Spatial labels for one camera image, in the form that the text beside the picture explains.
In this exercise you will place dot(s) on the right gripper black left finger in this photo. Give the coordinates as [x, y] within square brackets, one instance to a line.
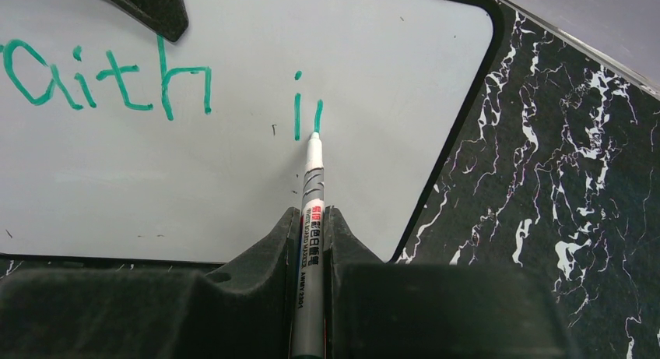
[238, 310]

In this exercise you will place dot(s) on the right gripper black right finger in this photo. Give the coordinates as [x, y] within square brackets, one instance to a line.
[379, 309]

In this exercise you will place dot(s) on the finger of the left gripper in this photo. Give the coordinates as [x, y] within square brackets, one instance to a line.
[167, 18]

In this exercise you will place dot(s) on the small white whiteboard black frame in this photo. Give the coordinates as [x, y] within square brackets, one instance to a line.
[117, 143]

